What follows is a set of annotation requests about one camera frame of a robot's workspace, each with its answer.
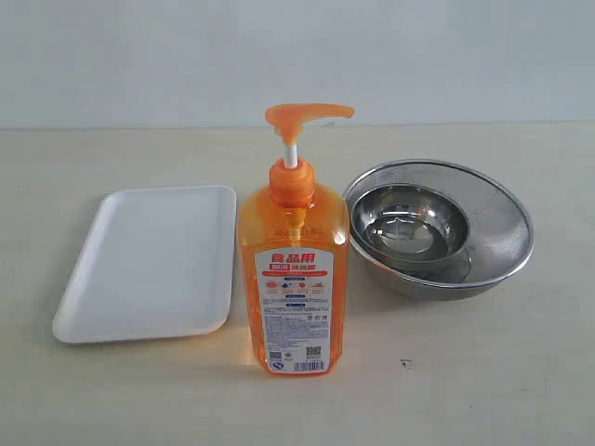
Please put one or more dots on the orange pump soap bottle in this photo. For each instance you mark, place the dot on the orange pump soap bottle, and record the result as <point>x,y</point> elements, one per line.
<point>294,240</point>

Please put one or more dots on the small stainless steel bowl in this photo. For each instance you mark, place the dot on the small stainless steel bowl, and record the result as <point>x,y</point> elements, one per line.
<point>410,228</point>

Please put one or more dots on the steel mesh colander bowl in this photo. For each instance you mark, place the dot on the steel mesh colander bowl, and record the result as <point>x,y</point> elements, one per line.
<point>501,233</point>

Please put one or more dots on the white rectangular foam tray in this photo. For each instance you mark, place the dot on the white rectangular foam tray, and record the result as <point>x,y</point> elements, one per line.
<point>156,263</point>

